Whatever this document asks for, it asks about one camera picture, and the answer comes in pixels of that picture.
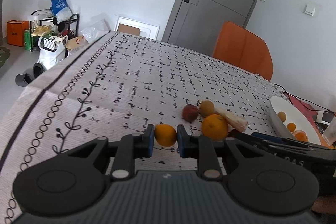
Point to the medium orange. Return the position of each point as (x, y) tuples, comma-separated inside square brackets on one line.
[(165, 135)]

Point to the clear plastic bag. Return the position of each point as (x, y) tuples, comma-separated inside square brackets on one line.
[(95, 31)]

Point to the small orange kumquat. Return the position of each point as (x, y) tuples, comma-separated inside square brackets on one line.
[(291, 127)]

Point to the black metal rack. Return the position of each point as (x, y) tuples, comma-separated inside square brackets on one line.
[(69, 27)]

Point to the brown cardboard piece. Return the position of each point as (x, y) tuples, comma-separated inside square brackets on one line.
[(128, 29)]

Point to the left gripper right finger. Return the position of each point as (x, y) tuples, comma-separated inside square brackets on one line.
[(202, 149)]

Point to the white light switch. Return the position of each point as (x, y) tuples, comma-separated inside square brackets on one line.
[(309, 10)]

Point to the green-yellow round fruit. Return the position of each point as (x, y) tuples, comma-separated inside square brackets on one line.
[(282, 116), (206, 108)]

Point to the green bag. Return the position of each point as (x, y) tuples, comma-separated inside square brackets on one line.
[(27, 40)]

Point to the person's right hand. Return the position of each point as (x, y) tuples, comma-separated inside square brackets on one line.
[(325, 205)]

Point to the white framed board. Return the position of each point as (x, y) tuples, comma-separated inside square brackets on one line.
[(147, 30)]

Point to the red lychee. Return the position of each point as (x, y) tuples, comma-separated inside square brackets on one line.
[(190, 113)]

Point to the clear plastic cup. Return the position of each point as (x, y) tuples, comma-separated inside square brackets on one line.
[(329, 134)]

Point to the blue white plastic bag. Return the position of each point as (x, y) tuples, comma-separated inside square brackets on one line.
[(61, 10)]

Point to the white shopping bag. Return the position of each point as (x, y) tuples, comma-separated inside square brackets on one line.
[(52, 50)]

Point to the white ceramic bowl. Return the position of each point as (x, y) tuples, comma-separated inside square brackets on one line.
[(293, 115)]

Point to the white charger block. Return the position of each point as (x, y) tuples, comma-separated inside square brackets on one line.
[(319, 118)]

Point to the orange box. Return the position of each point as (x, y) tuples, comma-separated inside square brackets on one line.
[(15, 32)]

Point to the large orange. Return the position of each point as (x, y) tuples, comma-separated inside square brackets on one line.
[(215, 127)]

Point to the orange chair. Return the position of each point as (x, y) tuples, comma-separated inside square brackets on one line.
[(241, 48)]

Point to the white patterned tablecloth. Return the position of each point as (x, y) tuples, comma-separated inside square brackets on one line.
[(117, 86)]

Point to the red orange table mat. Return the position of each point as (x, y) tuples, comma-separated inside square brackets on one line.
[(311, 114)]

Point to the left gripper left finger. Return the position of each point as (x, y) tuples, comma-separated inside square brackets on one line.
[(129, 148)]

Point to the black slippers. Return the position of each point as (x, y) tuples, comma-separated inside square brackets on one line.
[(29, 75)]

